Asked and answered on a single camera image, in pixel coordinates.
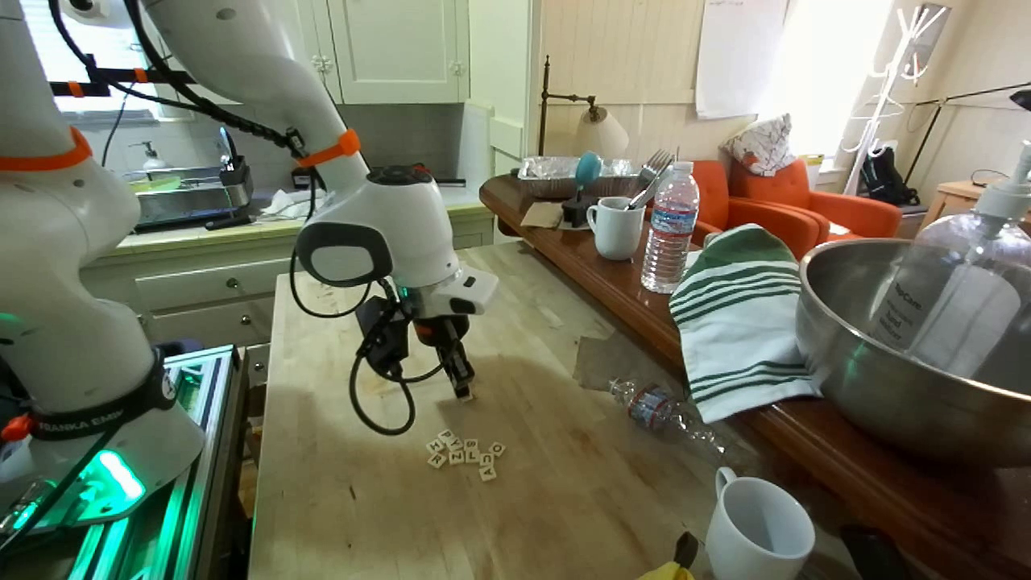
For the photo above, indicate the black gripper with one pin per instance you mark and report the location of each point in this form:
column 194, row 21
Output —
column 447, row 338

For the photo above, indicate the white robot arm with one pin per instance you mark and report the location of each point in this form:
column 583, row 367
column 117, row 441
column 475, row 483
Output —
column 107, row 426

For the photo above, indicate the pile of white letter tiles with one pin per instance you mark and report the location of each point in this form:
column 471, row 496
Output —
column 450, row 448

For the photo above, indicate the crumpled clear plastic wrap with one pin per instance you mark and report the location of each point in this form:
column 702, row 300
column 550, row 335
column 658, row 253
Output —
column 655, row 408

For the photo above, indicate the white mug with utensils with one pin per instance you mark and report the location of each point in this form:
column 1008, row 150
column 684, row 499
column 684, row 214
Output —
column 615, row 226

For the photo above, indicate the clear water bottle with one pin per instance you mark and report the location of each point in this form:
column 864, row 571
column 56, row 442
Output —
column 671, row 224

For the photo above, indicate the dark wooden side table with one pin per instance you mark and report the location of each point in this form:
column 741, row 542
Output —
column 955, row 519

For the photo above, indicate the floor lamp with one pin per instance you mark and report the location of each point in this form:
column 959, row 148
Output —
column 594, row 132

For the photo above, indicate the striped green white towel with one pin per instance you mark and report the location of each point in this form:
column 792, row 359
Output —
column 734, row 318

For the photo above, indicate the orange armchair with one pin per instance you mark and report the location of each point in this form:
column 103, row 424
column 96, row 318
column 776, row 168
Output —
column 788, row 207

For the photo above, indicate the white mug near table edge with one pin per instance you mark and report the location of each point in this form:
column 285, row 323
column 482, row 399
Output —
column 756, row 531

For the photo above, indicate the steel mixing bowl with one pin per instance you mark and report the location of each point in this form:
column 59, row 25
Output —
column 978, row 418

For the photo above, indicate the clear soap dispenser bottle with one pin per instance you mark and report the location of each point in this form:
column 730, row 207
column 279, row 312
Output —
column 950, row 292

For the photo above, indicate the green lit robot base rail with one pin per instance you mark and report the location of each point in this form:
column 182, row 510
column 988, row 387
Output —
column 103, row 524

